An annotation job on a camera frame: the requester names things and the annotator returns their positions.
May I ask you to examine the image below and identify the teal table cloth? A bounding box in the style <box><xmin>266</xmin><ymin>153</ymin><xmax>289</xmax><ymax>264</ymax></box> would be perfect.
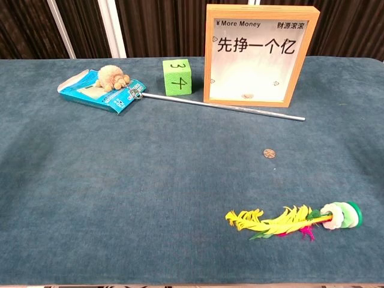
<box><xmin>0</xmin><ymin>55</ymin><xmax>384</xmax><ymax>286</ymax></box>

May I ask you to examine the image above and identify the silver key ring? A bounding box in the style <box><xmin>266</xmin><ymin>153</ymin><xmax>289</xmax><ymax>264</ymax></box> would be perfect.
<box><xmin>127</xmin><ymin>86</ymin><xmax>143</xmax><ymax>101</ymax></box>

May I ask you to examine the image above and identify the wooden frame coin bank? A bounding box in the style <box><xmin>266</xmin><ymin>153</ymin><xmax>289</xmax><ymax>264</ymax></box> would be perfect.
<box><xmin>203</xmin><ymin>3</ymin><xmax>321</xmax><ymax>108</ymax></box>

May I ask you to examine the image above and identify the green foam number cube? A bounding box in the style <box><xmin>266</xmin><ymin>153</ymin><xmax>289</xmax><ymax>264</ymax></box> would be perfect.
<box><xmin>162</xmin><ymin>58</ymin><xmax>193</xmax><ymax>97</ymax></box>

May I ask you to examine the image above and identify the yellow feather shuttlecock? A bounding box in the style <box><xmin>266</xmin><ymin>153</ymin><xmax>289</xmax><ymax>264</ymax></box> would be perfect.
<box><xmin>224</xmin><ymin>201</ymin><xmax>364</xmax><ymax>242</ymax></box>

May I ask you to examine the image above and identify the thin silver metal rod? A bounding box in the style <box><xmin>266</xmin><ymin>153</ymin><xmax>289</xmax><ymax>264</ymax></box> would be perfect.
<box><xmin>140</xmin><ymin>92</ymin><xmax>306</xmax><ymax>122</ymax></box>

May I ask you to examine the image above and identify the wide white frame post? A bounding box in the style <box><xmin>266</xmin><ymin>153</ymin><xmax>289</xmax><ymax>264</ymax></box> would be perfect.
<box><xmin>98</xmin><ymin>0</ymin><xmax>127</xmax><ymax>59</ymax></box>

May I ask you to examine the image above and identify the dark brown pleated curtain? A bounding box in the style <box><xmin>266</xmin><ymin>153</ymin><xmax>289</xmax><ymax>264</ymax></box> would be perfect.
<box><xmin>0</xmin><ymin>0</ymin><xmax>384</xmax><ymax>60</ymax></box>

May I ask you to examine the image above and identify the blue cardboard product box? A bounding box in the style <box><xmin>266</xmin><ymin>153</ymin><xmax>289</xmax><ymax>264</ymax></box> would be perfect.
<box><xmin>57</xmin><ymin>69</ymin><xmax>148</xmax><ymax>115</ymax></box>

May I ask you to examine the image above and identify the tan plush turtle toy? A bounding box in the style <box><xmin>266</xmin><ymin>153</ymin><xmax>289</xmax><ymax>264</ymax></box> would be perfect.
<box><xmin>95</xmin><ymin>65</ymin><xmax>131</xmax><ymax>92</ymax></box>

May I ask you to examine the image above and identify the thin white frame post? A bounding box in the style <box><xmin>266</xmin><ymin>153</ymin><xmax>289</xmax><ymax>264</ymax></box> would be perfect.
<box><xmin>46</xmin><ymin>0</ymin><xmax>77</xmax><ymax>59</ymax></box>

